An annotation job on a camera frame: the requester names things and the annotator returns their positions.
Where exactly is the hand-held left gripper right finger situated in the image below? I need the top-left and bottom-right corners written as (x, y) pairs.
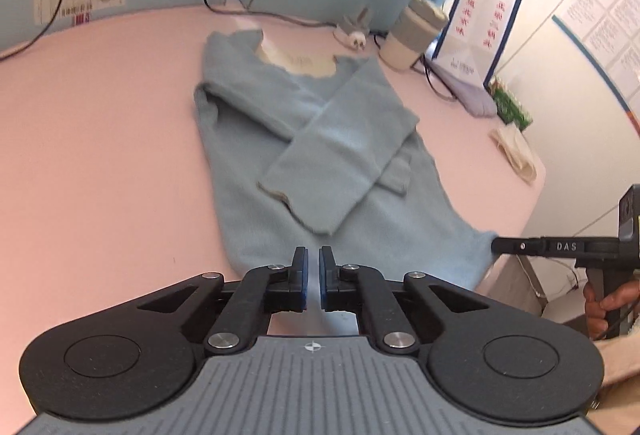
top-left (318, 245), bottom-right (494, 357)

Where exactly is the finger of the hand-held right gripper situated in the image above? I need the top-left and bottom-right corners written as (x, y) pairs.
top-left (491, 236), bottom-right (549, 257)

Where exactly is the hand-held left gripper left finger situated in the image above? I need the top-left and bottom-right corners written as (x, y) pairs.
top-left (134, 245), bottom-right (309, 357)

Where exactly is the person's right hand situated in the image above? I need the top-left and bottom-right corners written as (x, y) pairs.
top-left (582, 277), bottom-right (640, 342)

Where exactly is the cream cloth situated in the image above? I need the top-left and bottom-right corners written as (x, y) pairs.
top-left (488, 124), bottom-right (539, 186)

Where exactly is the green packet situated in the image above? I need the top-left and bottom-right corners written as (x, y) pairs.
top-left (488, 76), bottom-right (535, 132)

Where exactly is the lilac cloth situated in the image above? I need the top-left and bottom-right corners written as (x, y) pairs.
top-left (432, 60), bottom-right (500, 119)

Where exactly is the white and grey tumbler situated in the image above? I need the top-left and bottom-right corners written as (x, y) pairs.
top-left (377, 0), bottom-right (451, 72)

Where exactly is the white paper bag blue trim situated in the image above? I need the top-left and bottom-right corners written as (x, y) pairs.
top-left (430, 0), bottom-right (567, 89)

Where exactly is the white plug-in adapter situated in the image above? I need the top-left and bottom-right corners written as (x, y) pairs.
top-left (333, 5), bottom-right (374, 51)

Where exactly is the thin black cable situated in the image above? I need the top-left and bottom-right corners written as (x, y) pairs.
top-left (421, 54), bottom-right (459, 102)

